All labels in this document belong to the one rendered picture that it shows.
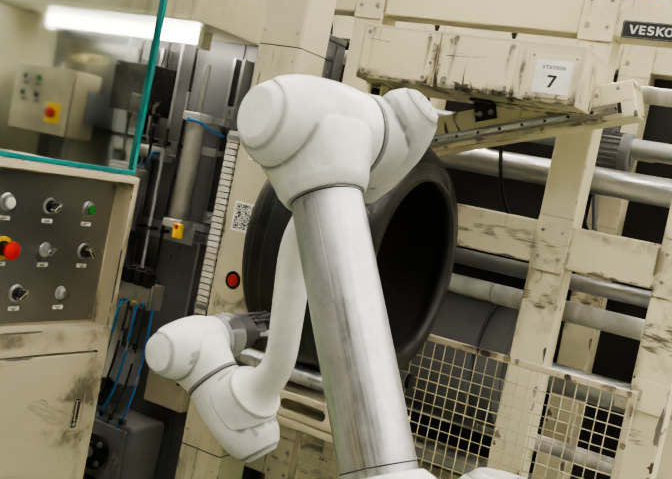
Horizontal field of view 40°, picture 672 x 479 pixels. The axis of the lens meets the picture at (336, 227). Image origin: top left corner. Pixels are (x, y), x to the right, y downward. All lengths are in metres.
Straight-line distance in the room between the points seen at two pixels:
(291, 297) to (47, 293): 0.83
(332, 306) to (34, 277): 1.12
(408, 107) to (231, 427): 0.64
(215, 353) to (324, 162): 0.57
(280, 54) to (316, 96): 1.10
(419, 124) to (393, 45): 1.13
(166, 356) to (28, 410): 0.63
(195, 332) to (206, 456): 0.79
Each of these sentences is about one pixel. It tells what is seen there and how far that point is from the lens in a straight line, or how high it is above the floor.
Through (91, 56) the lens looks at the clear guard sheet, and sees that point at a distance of 2.17.
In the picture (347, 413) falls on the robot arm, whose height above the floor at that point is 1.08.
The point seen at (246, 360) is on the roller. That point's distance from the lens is 2.23.
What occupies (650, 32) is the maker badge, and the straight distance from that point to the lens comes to 2.60.
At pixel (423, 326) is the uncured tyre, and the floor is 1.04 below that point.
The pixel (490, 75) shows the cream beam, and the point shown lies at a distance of 2.35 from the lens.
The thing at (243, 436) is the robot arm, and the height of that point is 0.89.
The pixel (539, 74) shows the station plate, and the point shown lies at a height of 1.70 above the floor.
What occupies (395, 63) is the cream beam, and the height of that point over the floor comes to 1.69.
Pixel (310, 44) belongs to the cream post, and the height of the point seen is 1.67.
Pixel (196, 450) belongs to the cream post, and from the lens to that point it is 2.44.
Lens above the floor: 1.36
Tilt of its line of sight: 3 degrees down
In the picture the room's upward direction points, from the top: 11 degrees clockwise
